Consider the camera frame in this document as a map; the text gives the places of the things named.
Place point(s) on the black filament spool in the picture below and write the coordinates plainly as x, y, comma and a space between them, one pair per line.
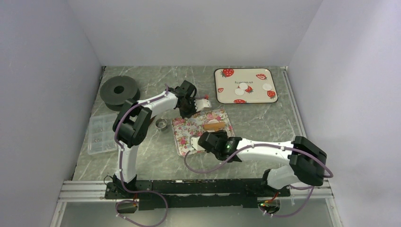
115, 91

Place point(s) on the round white wrapper middle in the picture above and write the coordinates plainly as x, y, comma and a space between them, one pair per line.
243, 86

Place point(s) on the round white wrapper left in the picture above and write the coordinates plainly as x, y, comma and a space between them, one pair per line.
239, 92

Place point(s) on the round white wrapper right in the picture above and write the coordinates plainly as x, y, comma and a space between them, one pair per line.
267, 87

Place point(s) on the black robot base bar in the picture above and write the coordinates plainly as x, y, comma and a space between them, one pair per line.
157, 194

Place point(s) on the strawberry print tray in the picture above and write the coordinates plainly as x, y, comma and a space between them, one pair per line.
228, 79

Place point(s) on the aluminium frame rail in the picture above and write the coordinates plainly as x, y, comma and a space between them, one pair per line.
82, 191

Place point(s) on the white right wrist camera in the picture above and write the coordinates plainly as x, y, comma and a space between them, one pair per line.
194, 143

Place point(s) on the wooden rolling pin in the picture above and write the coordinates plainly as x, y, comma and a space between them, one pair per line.
214, 126

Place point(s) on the clear plastic parts box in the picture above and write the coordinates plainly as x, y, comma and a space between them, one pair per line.
101, 134

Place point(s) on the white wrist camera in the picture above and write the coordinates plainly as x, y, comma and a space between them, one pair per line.
194, 143
201, 103

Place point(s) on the floral print tray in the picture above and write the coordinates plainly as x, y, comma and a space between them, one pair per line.
183, 129

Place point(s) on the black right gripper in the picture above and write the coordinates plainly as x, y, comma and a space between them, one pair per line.
221, 135

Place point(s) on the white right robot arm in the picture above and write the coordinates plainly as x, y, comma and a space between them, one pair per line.
299, 160

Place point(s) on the round white wrapper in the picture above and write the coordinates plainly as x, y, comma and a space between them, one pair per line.
267, 87
243, 86
239, 92

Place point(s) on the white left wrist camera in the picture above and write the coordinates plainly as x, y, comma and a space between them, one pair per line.
201, 103

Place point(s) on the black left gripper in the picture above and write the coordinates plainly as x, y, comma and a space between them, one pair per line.
183, 116

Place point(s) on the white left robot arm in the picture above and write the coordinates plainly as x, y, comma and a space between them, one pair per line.
132, 123

